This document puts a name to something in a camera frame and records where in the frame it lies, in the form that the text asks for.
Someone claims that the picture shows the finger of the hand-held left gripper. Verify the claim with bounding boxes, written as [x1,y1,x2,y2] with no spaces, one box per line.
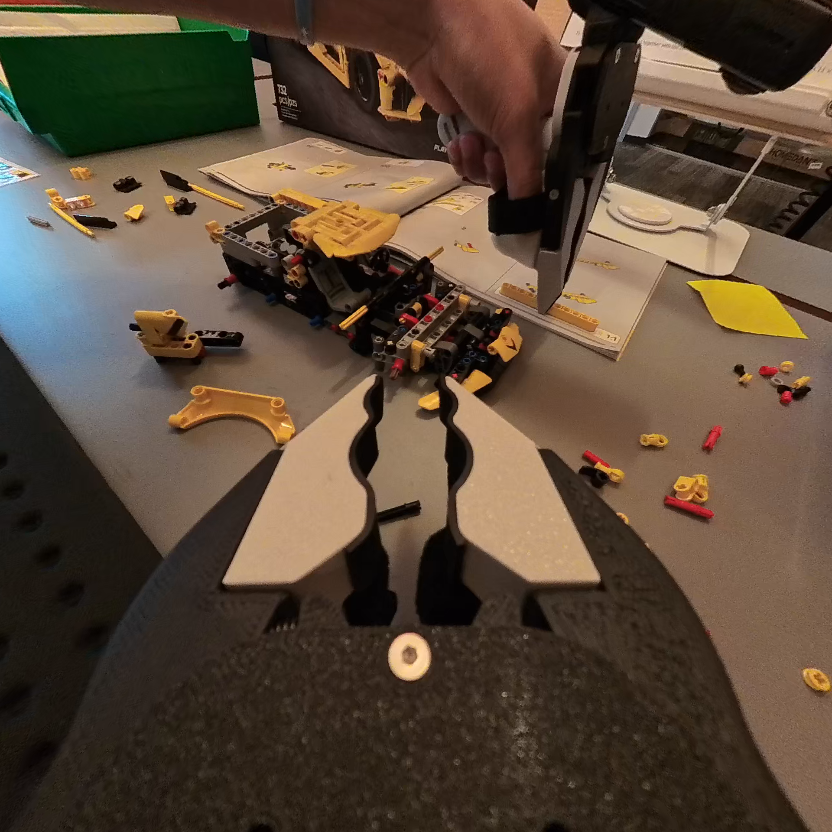
[537,249,561,316]
[548,162,613,316]

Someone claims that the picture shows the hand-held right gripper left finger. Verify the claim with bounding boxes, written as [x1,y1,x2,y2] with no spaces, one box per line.
[222,375,397,625]

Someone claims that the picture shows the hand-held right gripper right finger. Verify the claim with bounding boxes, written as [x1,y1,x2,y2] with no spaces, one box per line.
[416,377,601,625]

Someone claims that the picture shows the yellow brick beam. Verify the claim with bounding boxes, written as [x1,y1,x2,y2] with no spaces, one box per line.
[497,281,600,333]

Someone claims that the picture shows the yellow curved panel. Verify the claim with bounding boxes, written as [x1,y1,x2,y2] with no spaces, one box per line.
[168,385,297,445]

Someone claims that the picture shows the yellow black toy car model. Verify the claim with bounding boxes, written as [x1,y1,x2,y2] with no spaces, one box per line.
[205,188,524,412]

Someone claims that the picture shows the small yellow brick assembly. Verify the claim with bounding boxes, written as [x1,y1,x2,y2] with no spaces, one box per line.
[130,309,245,366]

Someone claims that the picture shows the grey desk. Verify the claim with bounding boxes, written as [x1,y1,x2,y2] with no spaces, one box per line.
[0,55,832,832]

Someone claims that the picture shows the person's left hand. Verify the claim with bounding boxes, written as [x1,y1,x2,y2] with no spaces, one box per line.
[396,0,568,200]

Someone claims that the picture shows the wooden document stand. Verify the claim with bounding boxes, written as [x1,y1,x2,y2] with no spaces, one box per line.
[559,13,832,278]

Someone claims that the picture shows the yellow paper note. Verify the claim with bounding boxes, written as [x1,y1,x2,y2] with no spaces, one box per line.
[687,279,809,340]

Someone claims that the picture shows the open instruction booklet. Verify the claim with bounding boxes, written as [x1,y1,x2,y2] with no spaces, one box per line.
[198,138,669,362]

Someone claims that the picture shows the black perforated pad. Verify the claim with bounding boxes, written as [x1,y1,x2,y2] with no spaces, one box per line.
[0,338,163,832]

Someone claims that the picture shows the pile of small brick pins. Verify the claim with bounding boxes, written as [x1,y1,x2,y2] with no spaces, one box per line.
[733,361,813,406]

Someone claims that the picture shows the toy car box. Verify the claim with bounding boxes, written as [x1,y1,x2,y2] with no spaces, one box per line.
[266,36,470,161]

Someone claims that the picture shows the long yellow rod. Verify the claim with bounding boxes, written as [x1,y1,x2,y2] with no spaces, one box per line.
[188,185,247,211]

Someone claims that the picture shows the thin yellow axle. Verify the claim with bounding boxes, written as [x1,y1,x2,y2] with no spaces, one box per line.
[49,203,96,237]

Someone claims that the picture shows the green plastic bin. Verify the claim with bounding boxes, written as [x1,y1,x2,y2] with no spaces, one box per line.
[0,6,261,158]

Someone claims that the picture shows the stack of white papers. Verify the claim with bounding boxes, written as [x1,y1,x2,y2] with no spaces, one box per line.
[0,9,181,37]

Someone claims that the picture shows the black coiled cable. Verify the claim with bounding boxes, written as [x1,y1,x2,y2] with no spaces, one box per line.
[776,187,824,226]

